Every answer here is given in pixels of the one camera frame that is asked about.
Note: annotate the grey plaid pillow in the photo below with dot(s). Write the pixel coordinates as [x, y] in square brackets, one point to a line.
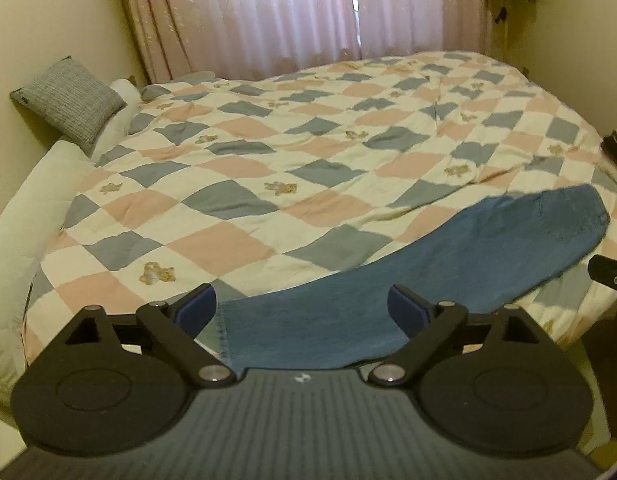
[72, 100]

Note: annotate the pink grey checkered quilt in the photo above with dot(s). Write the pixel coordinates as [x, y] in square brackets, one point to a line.
[256, 186]

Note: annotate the pink curtain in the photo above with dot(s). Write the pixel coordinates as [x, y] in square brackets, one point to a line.
[256, 39]

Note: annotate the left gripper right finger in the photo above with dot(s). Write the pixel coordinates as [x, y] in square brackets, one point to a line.
[430, 329]

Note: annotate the white padded headboard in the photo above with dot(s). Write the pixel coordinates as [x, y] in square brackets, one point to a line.
[34, 216]

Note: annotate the blue denim jeans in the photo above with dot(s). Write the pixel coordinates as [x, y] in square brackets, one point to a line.
[485, 256]

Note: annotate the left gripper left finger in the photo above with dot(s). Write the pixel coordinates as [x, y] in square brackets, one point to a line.
[172, 331]

